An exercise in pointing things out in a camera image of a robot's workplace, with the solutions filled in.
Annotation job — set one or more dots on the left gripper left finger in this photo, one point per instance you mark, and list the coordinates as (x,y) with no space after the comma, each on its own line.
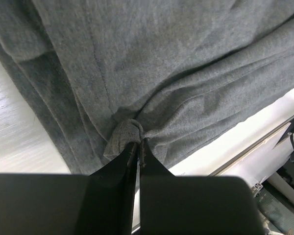
(62,204)

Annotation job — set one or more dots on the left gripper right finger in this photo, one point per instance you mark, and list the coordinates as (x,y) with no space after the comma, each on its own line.
(193,205)

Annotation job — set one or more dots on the grey shorts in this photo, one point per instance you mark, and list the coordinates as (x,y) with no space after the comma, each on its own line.
(100,74)

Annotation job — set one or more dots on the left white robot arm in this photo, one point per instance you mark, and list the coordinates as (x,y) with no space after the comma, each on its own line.
(254,165)

